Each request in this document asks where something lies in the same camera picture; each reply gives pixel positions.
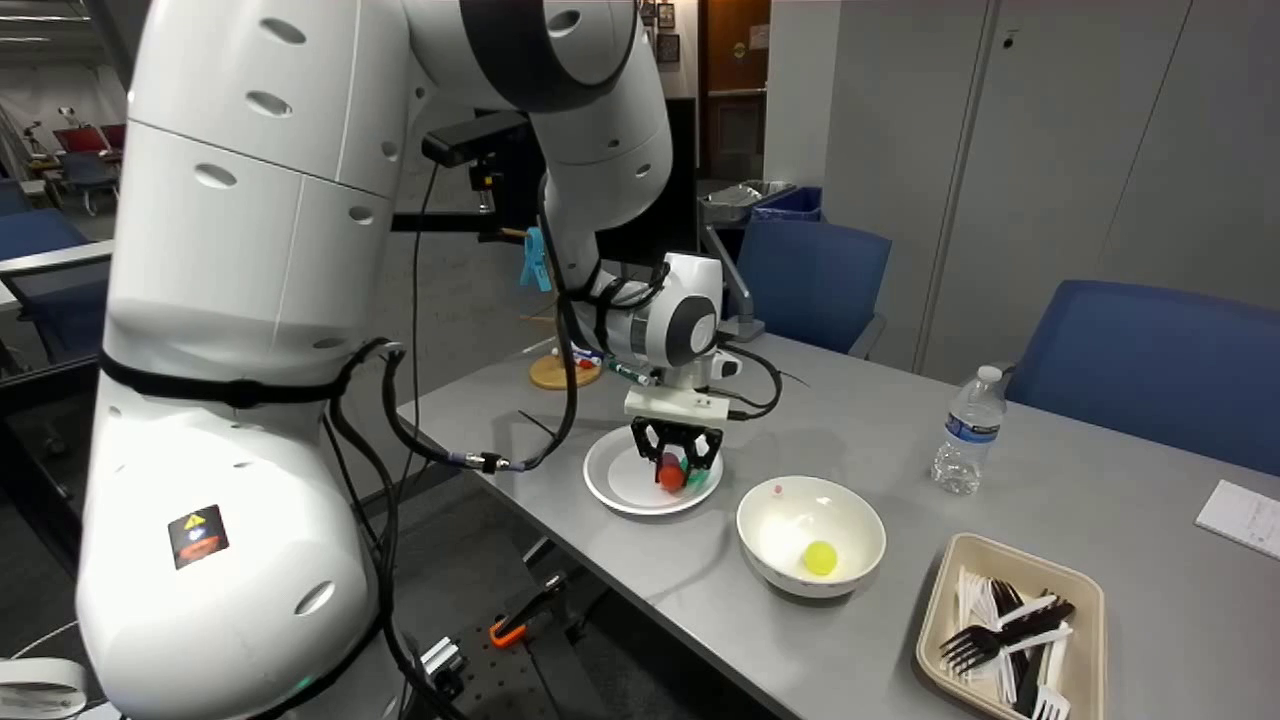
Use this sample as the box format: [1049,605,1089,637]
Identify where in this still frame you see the blue chair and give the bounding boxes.
[1006,278,1280,471]
[734,216,891,352]

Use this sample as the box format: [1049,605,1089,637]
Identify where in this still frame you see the beige cutlery tray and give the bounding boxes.
[915,533,1106,720]

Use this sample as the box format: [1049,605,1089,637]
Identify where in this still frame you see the yellow ball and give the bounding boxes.
[798,539,840,575]

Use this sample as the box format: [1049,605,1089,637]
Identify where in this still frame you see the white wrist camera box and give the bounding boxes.
[623,386,730,428]

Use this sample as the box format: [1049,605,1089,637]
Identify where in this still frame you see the clear water bottle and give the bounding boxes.
[932,362,1006,494]

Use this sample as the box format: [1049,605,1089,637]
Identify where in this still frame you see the green ball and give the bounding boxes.
[685,466,707,493]

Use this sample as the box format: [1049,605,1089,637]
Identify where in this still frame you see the wooden mug tree stand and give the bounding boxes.
[515,216,606,396]

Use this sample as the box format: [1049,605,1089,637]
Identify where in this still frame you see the white foam plate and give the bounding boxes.
[578,428,725,518]

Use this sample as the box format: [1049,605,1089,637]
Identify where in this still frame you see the orange ball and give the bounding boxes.
[657,455,687,493]

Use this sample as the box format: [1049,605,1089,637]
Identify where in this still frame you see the black plastic fork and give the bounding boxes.
[938,597,1077,671]

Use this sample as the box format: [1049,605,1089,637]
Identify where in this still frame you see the white ceramic bowl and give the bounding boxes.
[730,474,889,598]

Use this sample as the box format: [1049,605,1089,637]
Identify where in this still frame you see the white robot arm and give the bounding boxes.
[76,0,713,720]

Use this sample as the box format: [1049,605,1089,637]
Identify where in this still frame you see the white paper sheet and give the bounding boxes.
[1196,481,1280,560]

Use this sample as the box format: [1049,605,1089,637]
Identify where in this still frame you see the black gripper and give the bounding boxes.
[633,418,725,488]

